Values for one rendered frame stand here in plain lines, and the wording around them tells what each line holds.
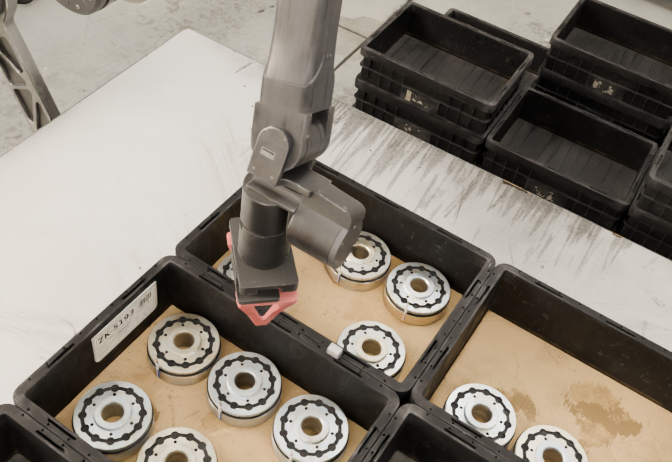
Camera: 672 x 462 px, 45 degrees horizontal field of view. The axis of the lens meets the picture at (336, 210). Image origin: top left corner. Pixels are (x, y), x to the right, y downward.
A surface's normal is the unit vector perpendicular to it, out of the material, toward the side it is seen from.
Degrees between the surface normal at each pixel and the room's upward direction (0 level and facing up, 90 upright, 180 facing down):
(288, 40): 62
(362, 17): 0
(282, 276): 1
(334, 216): 66
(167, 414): 0
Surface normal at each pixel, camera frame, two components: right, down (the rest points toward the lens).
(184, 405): 0.12, -0.68
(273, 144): -0.42, 0.25
